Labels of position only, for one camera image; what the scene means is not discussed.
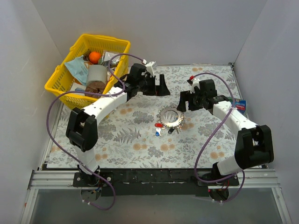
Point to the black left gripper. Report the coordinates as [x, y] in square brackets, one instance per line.
[157, 85]

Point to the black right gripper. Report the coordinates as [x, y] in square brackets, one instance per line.
[189, 100]

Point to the black key tag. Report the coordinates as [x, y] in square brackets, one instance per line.
[171, 130]

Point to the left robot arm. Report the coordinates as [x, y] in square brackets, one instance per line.
[82, 129]

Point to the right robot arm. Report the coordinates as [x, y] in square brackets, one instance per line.
[253, 146]

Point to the floral table mat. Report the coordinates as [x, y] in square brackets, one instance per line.
[127, 136]

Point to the blue tag with key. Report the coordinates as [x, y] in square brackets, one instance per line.
[158, 132]

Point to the blue red small box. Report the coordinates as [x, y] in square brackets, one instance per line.
[240, 105]

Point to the brown round object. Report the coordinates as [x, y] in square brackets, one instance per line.
[94, 88]

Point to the silver foil packet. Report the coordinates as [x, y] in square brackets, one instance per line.
[109, 58]

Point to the grey tape roll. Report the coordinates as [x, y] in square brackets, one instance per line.
[97, 73]

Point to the orange ball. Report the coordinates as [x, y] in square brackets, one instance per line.
[94, 57]

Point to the white box in basket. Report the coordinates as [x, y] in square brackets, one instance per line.
[78, 87]

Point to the light blue pouch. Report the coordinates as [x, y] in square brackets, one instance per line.
[78, 68]

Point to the yellow plastic basket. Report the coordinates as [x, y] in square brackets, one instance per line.
[61, 80]

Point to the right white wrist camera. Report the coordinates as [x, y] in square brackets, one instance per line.
[193, 82]

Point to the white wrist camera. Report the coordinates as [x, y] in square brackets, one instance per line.
[150, 67]
[193, 82]

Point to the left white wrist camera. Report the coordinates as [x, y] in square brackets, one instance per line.
[150, 67]

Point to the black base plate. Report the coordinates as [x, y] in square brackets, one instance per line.
[155, 181]

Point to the aluminium frame rail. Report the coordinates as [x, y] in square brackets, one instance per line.
[70, 179]

